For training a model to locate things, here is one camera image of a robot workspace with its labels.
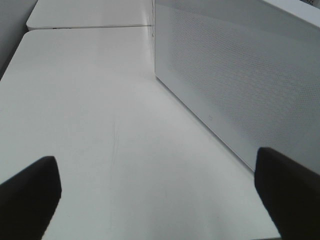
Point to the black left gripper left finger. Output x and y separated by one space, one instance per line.
28 200

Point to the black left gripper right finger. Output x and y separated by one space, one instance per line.
290 193

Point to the white microwave oven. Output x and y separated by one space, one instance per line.
248 69

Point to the white rear table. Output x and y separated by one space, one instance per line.
82 14

